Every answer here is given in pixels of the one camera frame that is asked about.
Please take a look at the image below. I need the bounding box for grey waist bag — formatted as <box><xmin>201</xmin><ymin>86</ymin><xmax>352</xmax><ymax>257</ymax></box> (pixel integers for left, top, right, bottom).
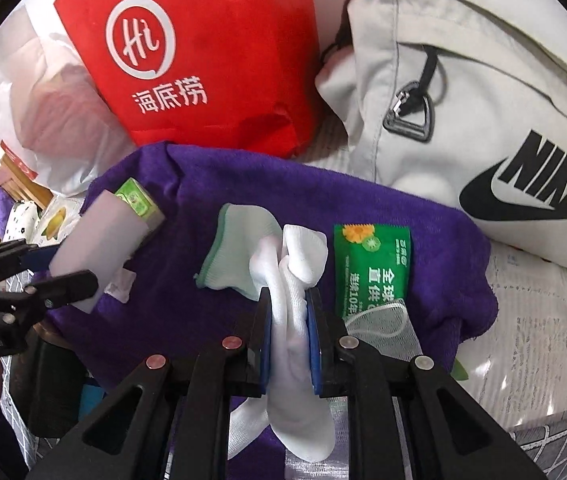
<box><xmin>313</xmin><ymin>0</ymin><xmax>567</xmax><ymax>268</ymax></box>

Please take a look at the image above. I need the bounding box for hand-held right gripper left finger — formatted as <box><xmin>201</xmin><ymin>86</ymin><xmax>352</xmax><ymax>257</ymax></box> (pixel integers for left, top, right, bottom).
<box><xmin>28</xmin><ymin>287</ymin><xmax>272</xmax><ymax>480</ymax></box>

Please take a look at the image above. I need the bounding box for purple towel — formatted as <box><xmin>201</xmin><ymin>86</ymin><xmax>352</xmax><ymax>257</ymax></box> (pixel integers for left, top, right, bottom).
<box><xmin>46</xmin><ymin>141</ymin><xmax>499</xmax><ymax>480</ymax></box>

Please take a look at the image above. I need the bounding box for green snack packet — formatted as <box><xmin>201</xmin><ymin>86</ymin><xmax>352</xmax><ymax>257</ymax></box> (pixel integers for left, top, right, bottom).
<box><xmin>333</xmin><ymin>224</ymin><xmax>414</xmax><ymax>321</ymax></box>

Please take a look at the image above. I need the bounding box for white foam block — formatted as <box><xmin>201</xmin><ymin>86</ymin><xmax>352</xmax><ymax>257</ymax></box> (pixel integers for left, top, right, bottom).
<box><xmin>48</xmin><ymin>190</ymin><xmax>147</xmax><ymax>313</ymax></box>

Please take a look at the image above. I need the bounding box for wooden headboard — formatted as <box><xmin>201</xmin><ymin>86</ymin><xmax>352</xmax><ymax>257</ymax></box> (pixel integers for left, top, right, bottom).
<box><xmin>0</xmin><ymin>152</ymin><xmax>54</xmax><ymax>251</ymax></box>

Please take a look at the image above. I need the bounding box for white mesh bag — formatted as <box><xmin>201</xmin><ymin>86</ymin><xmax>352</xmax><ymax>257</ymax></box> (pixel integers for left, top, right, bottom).
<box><xmin>343</xmin><ymin>300</ymin><xmax>424</xmax><ymax>361</ymax></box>

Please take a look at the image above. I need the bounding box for grey checkered tablecloth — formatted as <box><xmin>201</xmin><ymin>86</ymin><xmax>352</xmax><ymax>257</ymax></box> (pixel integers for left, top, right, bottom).
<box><xmin>0</xmin><ymin>260</ymin><xmax>567</xmax><ymax>480</ymax></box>

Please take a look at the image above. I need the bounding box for white dotted pillow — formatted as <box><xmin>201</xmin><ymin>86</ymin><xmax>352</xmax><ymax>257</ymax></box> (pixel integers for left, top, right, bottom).
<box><xmin>2</xmin><ymin>200</ymin><xmax>44</xmax><ymax>243</ymax></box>

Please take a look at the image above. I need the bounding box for red paper bag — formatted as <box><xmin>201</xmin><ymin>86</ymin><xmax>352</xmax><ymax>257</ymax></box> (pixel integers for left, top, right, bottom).
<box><xmin>54</xmin><ymin>0</ymin><xmax>324</xmax><ymax>161</ymax></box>

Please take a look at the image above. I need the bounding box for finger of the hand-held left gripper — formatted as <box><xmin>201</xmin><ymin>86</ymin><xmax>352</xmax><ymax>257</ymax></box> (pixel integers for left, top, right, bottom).
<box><xmin>0</xmin><ymin>239</ymin><xmax>55</xmax><ymax>282</ymax></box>
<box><xmin>0</xmin><ymin>270</ymin><xmax>99</xmax><ymax>327</ymax></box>

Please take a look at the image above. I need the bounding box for white plastic shopping bag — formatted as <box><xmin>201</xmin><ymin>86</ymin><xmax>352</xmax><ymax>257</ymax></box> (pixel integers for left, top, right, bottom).
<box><xmin>0</xmin><ymin>0</ymin><xmax>139</xmax><ymax>198</ymax></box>

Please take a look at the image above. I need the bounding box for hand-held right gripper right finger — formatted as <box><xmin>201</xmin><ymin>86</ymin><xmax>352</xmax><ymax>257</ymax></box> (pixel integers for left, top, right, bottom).
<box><xmin>306</xmin><ymin>287</ymin><xmax>547</xmax><ymax>480</ymax></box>

